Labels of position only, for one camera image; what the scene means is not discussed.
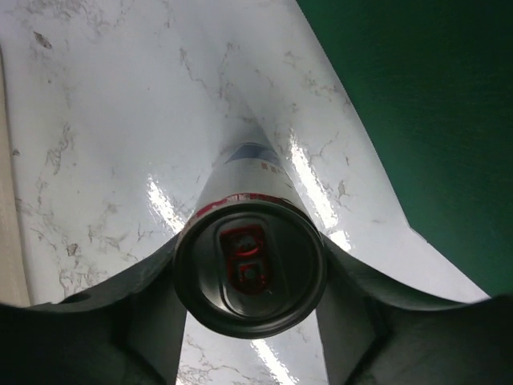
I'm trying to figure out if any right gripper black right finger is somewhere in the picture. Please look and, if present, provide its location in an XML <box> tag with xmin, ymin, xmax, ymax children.
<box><xmin>316</xmin><ymin>239</ymin><xmax>512</xmax><ymax>384</ymax></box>

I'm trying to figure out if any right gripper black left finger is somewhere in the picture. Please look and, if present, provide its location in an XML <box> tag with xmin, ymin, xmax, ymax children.
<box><xmin>1</xmin><ymin>238</ymin><xmax>186</xmax><ymax>384</ymax></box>

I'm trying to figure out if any cream canvas Monet tote bag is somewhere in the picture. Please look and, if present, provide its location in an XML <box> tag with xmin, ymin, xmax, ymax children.
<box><xmin>1</xmin><ymin>57</ymin><xmax>30</xmax><ymax>307</ymax></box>

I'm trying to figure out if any silver Red Bull can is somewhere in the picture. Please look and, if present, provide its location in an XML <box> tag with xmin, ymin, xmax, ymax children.
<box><xmin>172</xmin><ymin>132</ymin><xmax>327</xmax><ymax>339</ymax></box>

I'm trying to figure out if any green ring binder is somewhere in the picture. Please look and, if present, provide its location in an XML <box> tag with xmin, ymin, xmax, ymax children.
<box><xmin>299</xmin><ymin>1</ymin><xmax>512</xmax><ymax>295</ymax></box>

